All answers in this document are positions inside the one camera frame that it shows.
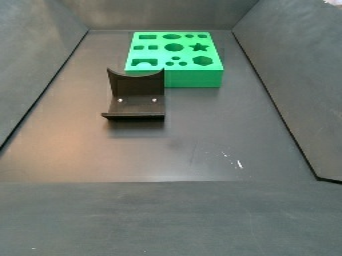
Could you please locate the green shape-sorter block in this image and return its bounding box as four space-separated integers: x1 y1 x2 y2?
125 31 225 88

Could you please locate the black curved holder stand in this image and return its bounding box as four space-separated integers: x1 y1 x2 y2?
102 69 166 120

